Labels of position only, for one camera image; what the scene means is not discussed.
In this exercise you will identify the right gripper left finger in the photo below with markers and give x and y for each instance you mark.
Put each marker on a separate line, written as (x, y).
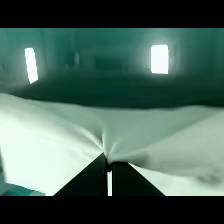
(90, 181)

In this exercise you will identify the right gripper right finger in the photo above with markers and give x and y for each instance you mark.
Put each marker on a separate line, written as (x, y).
(131, 183)

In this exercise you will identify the white garment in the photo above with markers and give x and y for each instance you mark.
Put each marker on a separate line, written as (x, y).
(50, 140)

